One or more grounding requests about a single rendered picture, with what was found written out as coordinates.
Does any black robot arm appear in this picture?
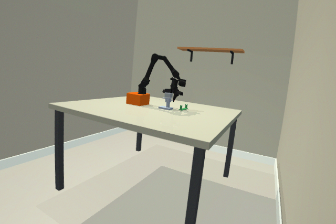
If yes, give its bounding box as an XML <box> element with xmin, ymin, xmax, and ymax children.
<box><xmin>138</xmin><ymin>54</ymin><xmax>186</xmax><ymax>94</ymax></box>

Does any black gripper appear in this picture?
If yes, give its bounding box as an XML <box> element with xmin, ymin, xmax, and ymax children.
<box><xmin>170</xmin><ymin>84</ymin><xmax>183</xmax><ymax>102</ymax></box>

